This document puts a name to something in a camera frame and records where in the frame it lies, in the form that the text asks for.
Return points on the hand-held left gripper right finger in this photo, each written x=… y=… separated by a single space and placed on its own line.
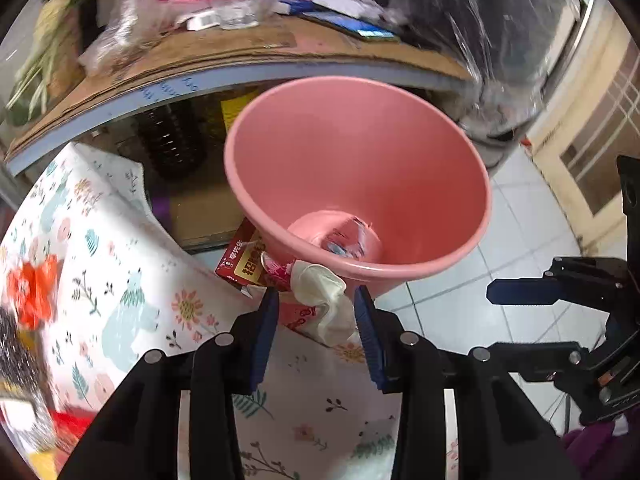
x=368 y=342

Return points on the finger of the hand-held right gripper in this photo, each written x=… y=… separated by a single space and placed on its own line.
x=540 y=360
x=520 y=292

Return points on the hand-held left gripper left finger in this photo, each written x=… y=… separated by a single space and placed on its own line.
x=265 y=332

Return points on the white tissue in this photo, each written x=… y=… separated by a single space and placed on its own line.
x=320 y=300

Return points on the pink plastic bucket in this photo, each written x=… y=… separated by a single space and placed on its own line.
x=360 y=160

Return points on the person's right forearm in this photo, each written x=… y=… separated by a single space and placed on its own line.
x=600 y=455

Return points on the red carton with yellow print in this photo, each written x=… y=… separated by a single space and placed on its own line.
x=240 y=260

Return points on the printed snack wrapper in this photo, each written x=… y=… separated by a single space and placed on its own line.
x=345 y=245

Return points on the brown cardboard box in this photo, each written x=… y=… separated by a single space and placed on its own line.
x=210 y=215

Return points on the floral printed tablecloth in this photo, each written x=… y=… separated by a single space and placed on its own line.
x=125 y=260

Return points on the beige door with window grille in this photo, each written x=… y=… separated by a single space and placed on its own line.
x=600 y=135

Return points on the dark ribbed bottle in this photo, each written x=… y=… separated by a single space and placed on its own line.
x=170 y=135

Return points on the orange plastic bag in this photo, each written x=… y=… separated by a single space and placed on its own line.
x=32 y=290

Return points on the steel wool ball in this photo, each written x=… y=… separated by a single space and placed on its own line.
x=20 y=360

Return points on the yellow sponge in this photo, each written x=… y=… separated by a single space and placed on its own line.
x=45 y=465

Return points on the plastic-wrapped black appliance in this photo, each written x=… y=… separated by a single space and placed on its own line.
x=490 y=35

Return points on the metal shelf rack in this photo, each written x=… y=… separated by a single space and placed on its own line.
x=165 y=87

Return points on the brown cardboard sheet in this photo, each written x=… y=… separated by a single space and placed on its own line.
x=240 y=45

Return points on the blue flat packet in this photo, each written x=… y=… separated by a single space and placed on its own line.
x=375 y=33

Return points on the white small box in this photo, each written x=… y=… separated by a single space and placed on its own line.
x=202 y=21

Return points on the green round vegetable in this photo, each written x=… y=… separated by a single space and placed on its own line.
x=17 y=115

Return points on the white paper packet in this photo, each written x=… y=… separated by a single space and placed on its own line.
x=340 y=2

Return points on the green onions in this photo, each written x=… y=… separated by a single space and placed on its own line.
x=40 y=70

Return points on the napa cabbage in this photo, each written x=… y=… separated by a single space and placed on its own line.
x=52 y=20

